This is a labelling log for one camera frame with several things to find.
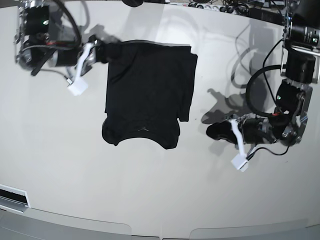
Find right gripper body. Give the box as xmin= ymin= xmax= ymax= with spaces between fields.
xmin=49 ymin=42 xmax=100 ymax=75

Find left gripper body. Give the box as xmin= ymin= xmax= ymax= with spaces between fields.
xmin=231 ymin=116 xmax=278 ymax=145

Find black t-shirt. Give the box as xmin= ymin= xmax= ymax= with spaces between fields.
xmin=101 ymin=40 xmax=198 ymax=150

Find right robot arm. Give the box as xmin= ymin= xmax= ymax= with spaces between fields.
xmin=14 ymin=0 xmax=120 ymax=78

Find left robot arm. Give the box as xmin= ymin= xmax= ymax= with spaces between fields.
xmin=206 ymin=0 xmax=320 ymax=148

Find black round object top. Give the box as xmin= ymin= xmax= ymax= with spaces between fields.
xmin=122 ymin=0 xmax=144 ymax=8

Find white power strip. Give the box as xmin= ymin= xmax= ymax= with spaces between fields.
xmin=166 ymin=0 xmax=250 ymax=16

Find black power adapter brick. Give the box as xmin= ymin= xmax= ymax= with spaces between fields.
xmin=247 ymin=7 xmax=285 ymax=26

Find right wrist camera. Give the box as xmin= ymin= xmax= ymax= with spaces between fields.
xmin=67 ymin=78 xmax=88 ymax=97

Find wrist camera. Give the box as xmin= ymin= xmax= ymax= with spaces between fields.
xmin=231 ymin=154 xmax=249 ymax=172
xmin=67 ymin=78 xmax=88 ymax=97

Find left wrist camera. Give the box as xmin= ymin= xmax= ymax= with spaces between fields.
xmin=231 ymin=154 xmax=249 ymax=172

